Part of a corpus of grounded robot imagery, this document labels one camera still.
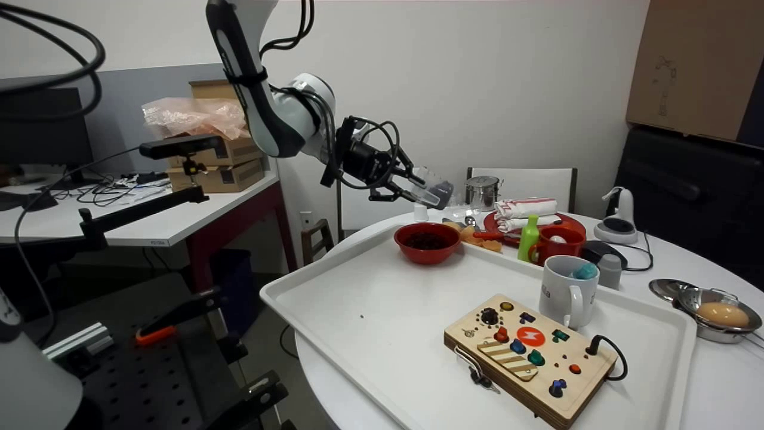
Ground black stereo camera bar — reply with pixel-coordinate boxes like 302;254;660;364
139;131;229;163

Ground red bowl with beans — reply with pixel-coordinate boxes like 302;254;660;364
391;220;465;269

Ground small step stool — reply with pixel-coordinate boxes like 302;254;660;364
298;218;338;269

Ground black waste bin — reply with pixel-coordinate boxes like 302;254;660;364
207;248;264;339

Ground clear plastic container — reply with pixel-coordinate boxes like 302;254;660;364
428;203;483;232

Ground thick black cable hose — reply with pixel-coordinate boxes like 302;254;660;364
0;0;108;98

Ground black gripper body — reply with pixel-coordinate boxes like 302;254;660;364
320;117;412;200

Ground pink plastic bag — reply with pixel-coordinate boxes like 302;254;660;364
142;95;252;144

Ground black perforated work table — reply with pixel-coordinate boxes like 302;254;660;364
46;332;293;430

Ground black monitor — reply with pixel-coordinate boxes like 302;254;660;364
0;87;95;174

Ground orange handled black clamp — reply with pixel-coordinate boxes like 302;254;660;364
131;288;227;352

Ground small black object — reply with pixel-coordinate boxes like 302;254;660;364
578;239;628;270

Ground black key with wires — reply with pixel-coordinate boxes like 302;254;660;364
453;344;496;390

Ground green plastic bottle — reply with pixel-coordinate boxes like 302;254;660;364
515;212;542;265

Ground orange toy carrot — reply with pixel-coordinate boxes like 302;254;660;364
444;224;506;257

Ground large cardboard sheet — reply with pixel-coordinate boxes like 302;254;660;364
627;0;764;146

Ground black dispenser cable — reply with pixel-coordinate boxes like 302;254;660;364
627;232;656;275

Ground white desk red legs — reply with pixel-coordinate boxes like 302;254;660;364
0;169;298;295

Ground white plastic tray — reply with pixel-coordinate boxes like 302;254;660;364
259;228;699;430

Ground tangled desk cables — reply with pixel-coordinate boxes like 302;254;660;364
46;172;175;210

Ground white ceramic mug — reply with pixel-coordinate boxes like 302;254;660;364
538;254;603;332

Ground open cardboard box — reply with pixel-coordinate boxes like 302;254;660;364
188;80;264;140

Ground wooden switch busy board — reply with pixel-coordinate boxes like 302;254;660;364
443;292;622;430

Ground black jack plug cable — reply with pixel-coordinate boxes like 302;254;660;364
585;332;631;384

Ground aluminium extrusion bar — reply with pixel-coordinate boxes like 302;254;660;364
42;321;114;364

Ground white red patterned cloth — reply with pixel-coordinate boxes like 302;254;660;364
492;196;562;234

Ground black mounting bar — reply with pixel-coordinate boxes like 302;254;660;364
77;185;211;251

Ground clear glass pitcher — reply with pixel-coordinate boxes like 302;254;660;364
463;174;504;212

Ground small grey cup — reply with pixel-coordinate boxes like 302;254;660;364
595;251;627;292

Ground white dispenser device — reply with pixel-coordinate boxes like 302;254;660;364
593;185;642;246

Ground white rounded object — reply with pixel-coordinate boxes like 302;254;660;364
0;290;87;430

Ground metal strainer bowl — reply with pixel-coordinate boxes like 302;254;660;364
648;277;764;347

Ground red cup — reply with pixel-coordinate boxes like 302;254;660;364
531;223;591;269

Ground black cabinet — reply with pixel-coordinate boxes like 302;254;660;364
615;124;764;292

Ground flat cardboard box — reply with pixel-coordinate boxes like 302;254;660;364
163;130;271;196

